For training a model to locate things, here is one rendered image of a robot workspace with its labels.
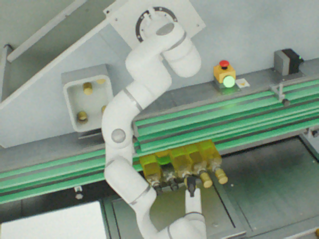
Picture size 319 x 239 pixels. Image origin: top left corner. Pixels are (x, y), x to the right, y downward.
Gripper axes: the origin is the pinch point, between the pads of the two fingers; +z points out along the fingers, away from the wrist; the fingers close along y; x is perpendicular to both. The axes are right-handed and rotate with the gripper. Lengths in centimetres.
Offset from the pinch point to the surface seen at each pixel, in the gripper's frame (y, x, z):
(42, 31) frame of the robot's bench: 29, 67, 81
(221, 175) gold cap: 1.4, -11.1, 3.0
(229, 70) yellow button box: 22.5, -18.4, 40.1
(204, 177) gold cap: 1.5, -4.7, 2.4
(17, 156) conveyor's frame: 6, 67, 16
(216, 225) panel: -12.4, -8.2, -8.2
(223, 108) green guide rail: 13.3, -14.3, 26.9
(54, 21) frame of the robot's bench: 32, 60, 83
